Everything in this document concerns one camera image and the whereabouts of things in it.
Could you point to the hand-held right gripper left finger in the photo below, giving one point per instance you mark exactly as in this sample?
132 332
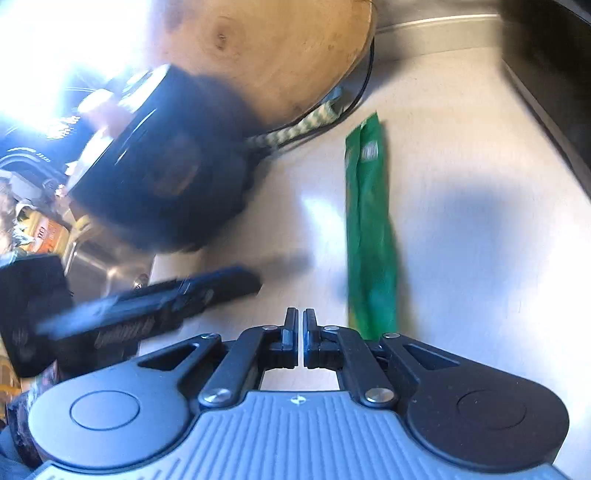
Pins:
291 330

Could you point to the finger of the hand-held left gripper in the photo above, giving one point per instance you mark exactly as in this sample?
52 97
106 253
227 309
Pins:
226 279

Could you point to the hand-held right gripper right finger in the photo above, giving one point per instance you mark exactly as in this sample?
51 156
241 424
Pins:
308 330

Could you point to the green snack wrapper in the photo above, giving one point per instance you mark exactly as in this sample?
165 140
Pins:
371 240

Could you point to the orange labelled container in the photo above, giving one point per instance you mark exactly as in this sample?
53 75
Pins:
46 235

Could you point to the steel sink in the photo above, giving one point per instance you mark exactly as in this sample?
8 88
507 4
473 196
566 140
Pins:
106 272

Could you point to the dark blue rice cooker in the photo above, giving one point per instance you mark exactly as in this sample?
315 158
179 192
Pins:
175 175

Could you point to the round wooden cutting board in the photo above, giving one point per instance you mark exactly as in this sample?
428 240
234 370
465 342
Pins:
286 50

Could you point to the black countertop appliance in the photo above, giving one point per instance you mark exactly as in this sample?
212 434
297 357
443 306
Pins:
554 55

